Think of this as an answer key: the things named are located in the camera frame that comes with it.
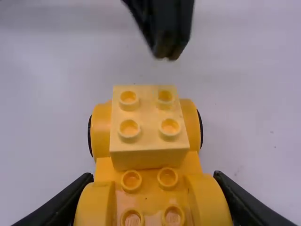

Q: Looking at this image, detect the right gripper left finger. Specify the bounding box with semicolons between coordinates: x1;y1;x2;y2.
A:
10;172;95;226

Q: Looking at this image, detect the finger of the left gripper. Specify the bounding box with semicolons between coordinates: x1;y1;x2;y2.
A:
164;0;195;61
121;0;169;59

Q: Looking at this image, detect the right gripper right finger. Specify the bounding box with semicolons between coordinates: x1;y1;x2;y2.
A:
213;170;290;226

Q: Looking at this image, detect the yellow toy car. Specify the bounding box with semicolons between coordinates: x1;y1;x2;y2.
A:
74;84;236;226

